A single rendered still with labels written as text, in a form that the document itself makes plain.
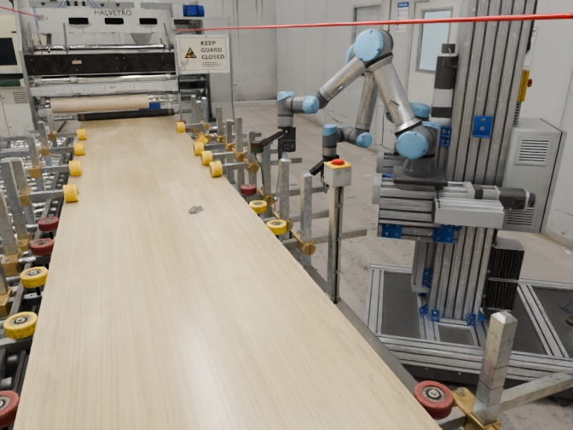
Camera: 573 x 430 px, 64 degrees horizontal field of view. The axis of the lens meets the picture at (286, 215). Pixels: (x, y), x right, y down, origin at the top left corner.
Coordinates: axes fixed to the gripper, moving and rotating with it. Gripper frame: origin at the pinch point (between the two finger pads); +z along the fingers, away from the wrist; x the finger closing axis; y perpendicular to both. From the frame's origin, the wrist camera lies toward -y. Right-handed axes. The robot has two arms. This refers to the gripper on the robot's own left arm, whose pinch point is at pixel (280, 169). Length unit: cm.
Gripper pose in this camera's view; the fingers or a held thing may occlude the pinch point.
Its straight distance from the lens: 216.9
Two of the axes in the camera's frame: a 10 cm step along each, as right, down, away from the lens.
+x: 0.7, -2.2, 9.7
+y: 10.0, 0.4, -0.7
